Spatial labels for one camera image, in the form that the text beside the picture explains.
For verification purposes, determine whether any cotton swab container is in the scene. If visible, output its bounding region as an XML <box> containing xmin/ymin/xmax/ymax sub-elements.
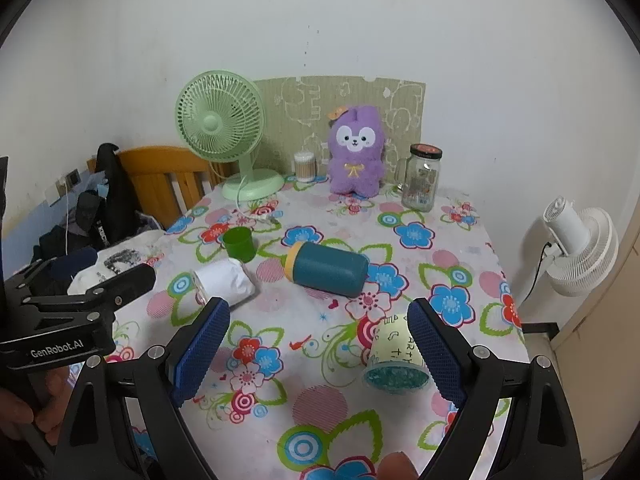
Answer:
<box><xmin>293</xmin><ymin>151</ymin><xmax>317</xmax><ymax>183</ymax></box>

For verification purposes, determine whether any glass jar with lid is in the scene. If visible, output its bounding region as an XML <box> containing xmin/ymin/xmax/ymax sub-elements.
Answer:
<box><xmin>399</xmin><ymin>143</ymin><xmax>445</xmax><ymax>212</ymax></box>

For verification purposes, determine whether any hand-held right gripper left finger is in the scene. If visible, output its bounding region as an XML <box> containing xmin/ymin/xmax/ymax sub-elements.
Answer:
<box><xmin>52</xmin><ymin>296</ymin><xmax>232</xmax><ymax>480</ymax></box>

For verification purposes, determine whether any beige wooden cabinet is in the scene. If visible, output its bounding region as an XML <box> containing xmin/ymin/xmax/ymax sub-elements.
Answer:
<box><xmin>547</xmin><ymin>210</ymin><xmax>640</xmax><ymax>466</ymax></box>

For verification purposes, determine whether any white standing fan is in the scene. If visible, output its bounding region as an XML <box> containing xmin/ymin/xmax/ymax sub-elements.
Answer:
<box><xmin>542</xmin><ymin>196</ymin><xmax>620</xmax><ymax>297</ymax></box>

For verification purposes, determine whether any small green cup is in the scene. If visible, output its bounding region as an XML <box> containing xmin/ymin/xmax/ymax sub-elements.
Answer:
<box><xmin>222</xmin><ymin>226</ymin><xmax>256</xmax><ymax>263</ymax></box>

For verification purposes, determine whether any green desk fan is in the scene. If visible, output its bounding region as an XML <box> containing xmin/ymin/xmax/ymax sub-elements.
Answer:
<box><xmin>175</xmin><ymin>72</ymin><xmax>285</xmax><ymax>202</ymax></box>

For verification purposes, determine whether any purple plush toy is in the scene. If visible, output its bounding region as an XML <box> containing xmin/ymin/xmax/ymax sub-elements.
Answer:
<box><xmin>327</xmin><ymin>105</ymin><xmax>389</xmax><ymax>196</ymax></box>

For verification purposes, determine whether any teal bottle with yellow cap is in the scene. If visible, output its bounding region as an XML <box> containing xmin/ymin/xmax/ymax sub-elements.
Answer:
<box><xmin>285</xmin><ymin>241</ymin><xmax>370</xmax><ymax>300</ymax></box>

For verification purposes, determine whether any black fan cable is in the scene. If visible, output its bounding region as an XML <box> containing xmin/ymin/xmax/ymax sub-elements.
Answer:
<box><xmin>520</xmin><ymin>242</ymin><xmax>554</xmax><ymax>304</ymax></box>

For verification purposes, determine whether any white fan cable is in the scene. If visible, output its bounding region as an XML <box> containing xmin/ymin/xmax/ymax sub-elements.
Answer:
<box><xmin>234</xmin><ymin>176</ymin><xmax>282</xmax><ymax>227</ymax></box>

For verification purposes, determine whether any patterned cardboard panel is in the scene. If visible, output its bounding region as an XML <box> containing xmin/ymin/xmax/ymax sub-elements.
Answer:
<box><xmin>252</xmin><ymin>76</ymin><xmax>428</xmax><ymax>189</ymax></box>

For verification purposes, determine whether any white cup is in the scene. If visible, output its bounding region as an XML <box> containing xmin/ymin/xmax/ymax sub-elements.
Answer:
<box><xmin>192</xmin><ymin>257</ymin><xmax>256</xmax><ymax>309</ymax></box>

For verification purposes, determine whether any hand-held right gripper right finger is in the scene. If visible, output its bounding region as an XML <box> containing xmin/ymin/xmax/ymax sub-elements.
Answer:
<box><xmin>406</xmin><ymin>297</ymin><xmax>586</xmax><ymax>480</ymax></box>

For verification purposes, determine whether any dark clothes pile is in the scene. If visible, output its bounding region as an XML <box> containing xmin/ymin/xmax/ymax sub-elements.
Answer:
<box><xmin>30</xmin><ymin>205</ymin><xmax>101</xmax><ymax>273</ymax></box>

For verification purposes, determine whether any wooden chair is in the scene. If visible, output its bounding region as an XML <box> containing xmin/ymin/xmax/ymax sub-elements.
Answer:
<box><xmin>87</xmin><ymin>146</ymin><xmax>237</xmax><ymax>229</ymax></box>

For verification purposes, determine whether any yellow paper cup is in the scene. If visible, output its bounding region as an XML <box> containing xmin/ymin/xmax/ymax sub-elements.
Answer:
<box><xmin>361</xmin><ymin>314</ymin><xmax>435</xmax><ymax>393</ymax></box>

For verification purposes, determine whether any black bag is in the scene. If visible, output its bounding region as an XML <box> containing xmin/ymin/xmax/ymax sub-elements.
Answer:
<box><xmin>75</xmin><ymin>143</ymin><xmax>139</xmax><ymax>256</ymax></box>

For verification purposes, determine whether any person's left hand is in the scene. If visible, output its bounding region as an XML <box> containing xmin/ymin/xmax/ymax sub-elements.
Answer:
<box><xmin>0</xmin><ymin>366</ymin><xmax>76</xmax><ymax>433</ymax></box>

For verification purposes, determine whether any white printed garment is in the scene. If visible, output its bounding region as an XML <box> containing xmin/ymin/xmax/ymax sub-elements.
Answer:
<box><xmin>67</xmin><ymin>232</ymin><xmax>167</xmax><ymax>296</ymax></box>

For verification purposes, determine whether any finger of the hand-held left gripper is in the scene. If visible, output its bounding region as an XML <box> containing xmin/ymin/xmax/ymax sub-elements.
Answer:
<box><xmin>20</xmin><ymin>262</ymin><xmax>157</xmax><ymax>328</ymax></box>
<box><xmin>4</xmin><ymin>247</ymin><xmax>99</xmax><ymax>302</ymax></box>

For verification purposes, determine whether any thin white cord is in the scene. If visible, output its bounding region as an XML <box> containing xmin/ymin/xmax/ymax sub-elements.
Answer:
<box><xmin>59</xmin><ymin>181</ymin><xmax>74</xmax><ymax>261</ymax></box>

